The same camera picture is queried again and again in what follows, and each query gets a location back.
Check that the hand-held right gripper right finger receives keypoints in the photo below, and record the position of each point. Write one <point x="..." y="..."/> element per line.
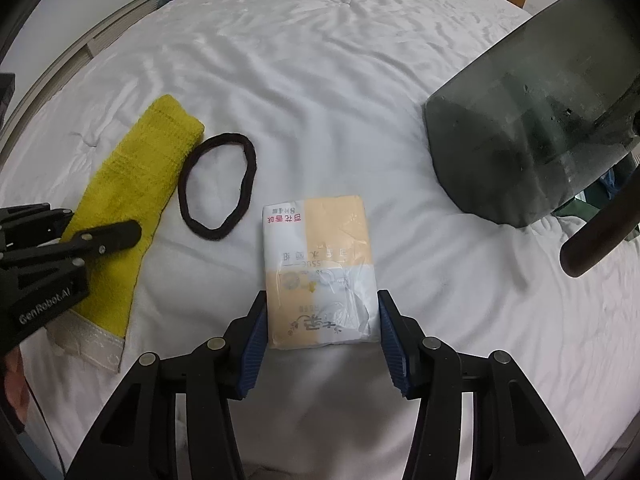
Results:
<point x="395" y="355"/>

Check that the dark tube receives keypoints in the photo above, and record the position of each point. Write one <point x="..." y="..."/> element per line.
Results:
<point x="597" y="242"/>

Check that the person's left hand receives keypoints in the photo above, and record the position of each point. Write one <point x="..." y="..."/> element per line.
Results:
<point x="11" y="385"/>

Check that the yellow knitted cloth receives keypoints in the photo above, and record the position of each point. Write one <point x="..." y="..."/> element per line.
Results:
<point x="135" y="170"/>

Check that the tissue pack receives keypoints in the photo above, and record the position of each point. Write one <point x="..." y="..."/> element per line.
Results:
<point x="320" y="260"/>

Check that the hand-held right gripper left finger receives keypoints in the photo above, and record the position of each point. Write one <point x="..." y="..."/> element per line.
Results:
<point x="252" y="355"/>

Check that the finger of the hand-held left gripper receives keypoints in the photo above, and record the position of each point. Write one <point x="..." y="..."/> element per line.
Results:
<point x="35" y="220"/>
<point x="100" y="241"/>

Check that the blue folded cloth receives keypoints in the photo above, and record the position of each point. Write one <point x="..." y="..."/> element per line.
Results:
<point x="607" y="181"/>

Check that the white bed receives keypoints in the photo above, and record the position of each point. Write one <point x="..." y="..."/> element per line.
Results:
<point x="325" y="85"/>

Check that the black hair band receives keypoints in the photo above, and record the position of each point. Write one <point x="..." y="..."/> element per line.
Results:
<point x="186" y="210"/>

